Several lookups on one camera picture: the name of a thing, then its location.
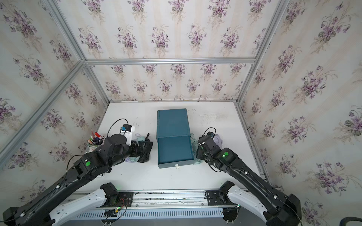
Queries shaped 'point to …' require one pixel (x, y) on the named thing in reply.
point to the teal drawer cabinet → (173, 130)
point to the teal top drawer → (174, 152)
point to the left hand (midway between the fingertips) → (146, 143)
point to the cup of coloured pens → (95, 140)
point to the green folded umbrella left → (140, 138)
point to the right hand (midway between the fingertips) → (201, 152)
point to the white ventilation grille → (99, 213)
